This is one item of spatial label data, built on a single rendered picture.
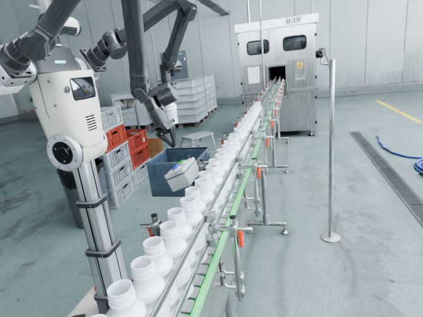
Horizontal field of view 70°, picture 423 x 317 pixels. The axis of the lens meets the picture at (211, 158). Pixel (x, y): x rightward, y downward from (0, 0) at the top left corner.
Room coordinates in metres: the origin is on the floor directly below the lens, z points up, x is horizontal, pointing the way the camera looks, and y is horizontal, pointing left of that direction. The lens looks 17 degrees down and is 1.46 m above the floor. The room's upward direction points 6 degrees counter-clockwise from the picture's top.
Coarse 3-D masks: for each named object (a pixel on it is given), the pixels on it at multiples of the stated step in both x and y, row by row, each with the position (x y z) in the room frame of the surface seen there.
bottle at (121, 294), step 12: (108, 288) 0.37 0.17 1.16; (120, 288) 0.38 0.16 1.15; (132, 288) 0.37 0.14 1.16; (108, 300) 0.36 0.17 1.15; (120, 300) 0.35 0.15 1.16; (132, 300) 0.36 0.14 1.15; (108, 312) 0.37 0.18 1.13; (120, 312) 0.35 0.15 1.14; (132, 312) 0.36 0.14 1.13; (144, 312) 0.37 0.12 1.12
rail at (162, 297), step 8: (256, 120) 1.81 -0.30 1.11; (248, 136) 1.43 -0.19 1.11; (240, 152) 1.19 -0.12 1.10; (248, 152) 1.39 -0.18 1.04; (232, 168) 1.01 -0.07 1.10; (224, 184) 0.87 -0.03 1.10; (232, 184) 1.00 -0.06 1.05; (216, 200) 0.76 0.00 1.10; (208, 208) 0.70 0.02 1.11; (224, 208) 0.84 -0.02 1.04; (200, 224) 0.62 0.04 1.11; (192, 240) 0.56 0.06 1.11; (184, 256) 0.51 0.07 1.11; (200, 256) 0.60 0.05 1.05; (176, 272) 0.46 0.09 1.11; (192, 280) 0.53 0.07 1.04; (168, 288) 0.43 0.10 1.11; (160, 296) 0.40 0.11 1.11; (184, 296) 0.48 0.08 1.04; (160, 304) 0.39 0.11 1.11; (152, 312) 0.37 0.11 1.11; (176, 312) 0.44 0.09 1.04
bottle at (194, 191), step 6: (192, 186) 0.73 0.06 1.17; (186, 192) 0.70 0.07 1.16; (192, 192) 0.69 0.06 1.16; (198, 192) 0.70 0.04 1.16; (198, 198) 0.70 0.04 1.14; (198, 204) 0.69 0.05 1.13; (204, 204) 0.70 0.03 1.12; (198, 210) 0.68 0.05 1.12; (204, 210) 0.70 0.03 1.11; (204, 228) 0.69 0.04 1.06
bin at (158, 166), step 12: (156, 156) 1.85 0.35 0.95; (168, 156) 2.01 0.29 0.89; (180, 156) 1.98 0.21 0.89; (192, 156) 1.96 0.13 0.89; (204, 156) 1.81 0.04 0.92; (156, 168) 1.70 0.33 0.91; (168, 168) 1.68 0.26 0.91; (156, 180) 1.71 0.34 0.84; (156, 192) 1.71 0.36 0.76; (168, 192) 1.69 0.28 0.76; (180, 192) 1.67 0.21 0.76
